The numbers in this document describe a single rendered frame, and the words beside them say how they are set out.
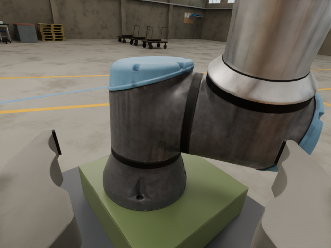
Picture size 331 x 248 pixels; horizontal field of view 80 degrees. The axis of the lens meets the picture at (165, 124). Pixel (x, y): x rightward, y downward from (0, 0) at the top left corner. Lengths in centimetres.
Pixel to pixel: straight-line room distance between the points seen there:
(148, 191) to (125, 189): 4
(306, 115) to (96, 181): 41
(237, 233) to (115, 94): 41
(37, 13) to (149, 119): 1272
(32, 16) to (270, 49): 1279
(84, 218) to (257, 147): 41
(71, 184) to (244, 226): 47
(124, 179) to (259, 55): 30
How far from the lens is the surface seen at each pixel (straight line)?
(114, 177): 41
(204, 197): 46
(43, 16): 1301
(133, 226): 40
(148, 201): 40
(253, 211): 60
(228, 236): 53
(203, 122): 30
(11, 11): 1283
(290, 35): 26
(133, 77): 31
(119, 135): 36
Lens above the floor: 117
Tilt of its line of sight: 27 degrees down
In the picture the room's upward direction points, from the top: 4 degrees clockwise
